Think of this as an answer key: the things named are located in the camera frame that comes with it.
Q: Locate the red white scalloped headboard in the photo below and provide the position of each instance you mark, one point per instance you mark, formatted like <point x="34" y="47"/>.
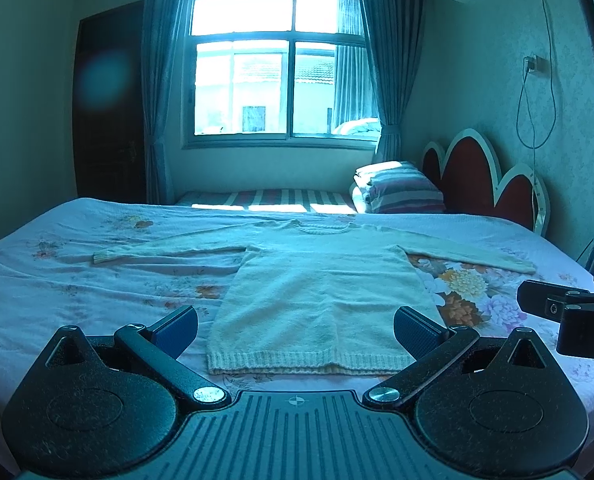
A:
<point x="472" y="181"/>

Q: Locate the left blue curtain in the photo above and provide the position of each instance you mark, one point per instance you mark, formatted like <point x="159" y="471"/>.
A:
<point x="163" y="22"/>

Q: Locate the cream knit sweater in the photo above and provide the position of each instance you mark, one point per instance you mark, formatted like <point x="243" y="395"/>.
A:
<point x="314" y="299"/>

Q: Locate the window with grey frame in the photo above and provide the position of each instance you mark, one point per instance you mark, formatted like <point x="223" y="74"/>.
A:
<point x="271" y="71"/>

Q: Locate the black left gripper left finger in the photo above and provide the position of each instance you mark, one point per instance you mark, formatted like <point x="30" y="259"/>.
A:
<point x="154" y="351"/>

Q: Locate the striped mattress sheet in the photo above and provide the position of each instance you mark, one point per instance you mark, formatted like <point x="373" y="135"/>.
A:
<point x="293" y="200"/>

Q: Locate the striped folded quilt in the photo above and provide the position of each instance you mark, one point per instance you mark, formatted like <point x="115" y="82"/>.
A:
<point x="394" y="188"/>

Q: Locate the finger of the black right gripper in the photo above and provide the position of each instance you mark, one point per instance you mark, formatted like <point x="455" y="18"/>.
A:
<point x="576" y="331"/>
<point x="543" y="299"/>

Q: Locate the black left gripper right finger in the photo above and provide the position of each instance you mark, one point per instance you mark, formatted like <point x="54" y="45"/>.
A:
<point x="435" y="350"/>

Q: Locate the wall power socket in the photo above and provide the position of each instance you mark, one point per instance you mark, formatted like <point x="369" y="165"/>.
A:
<point x="537" y="66"/>

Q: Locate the dark wooden door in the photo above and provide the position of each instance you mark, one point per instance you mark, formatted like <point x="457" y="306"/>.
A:
<point x="107" y="110"/>

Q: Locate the floral white bedspread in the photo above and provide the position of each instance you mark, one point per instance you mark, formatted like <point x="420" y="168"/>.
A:
<point x="48" y="278"/>

